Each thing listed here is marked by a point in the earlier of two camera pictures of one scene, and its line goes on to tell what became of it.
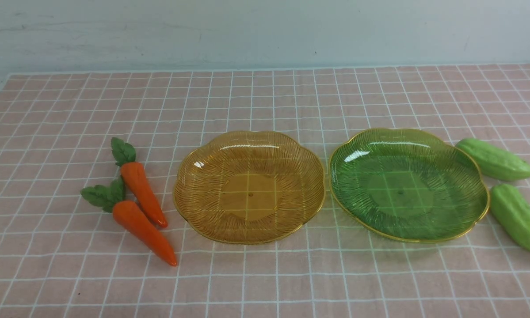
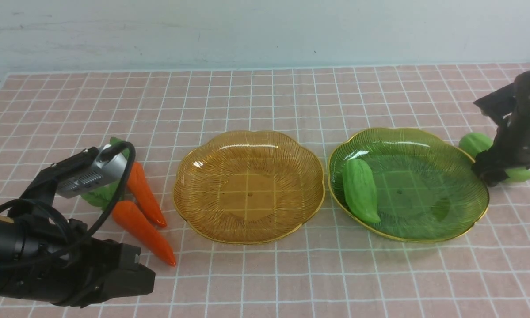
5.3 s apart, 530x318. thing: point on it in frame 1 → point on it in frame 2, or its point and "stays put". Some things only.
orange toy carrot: (135, 176) stays put
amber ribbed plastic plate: (249, 187) stays put
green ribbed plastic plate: (405, 184) stays put
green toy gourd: (529, 226) → (359, 185)
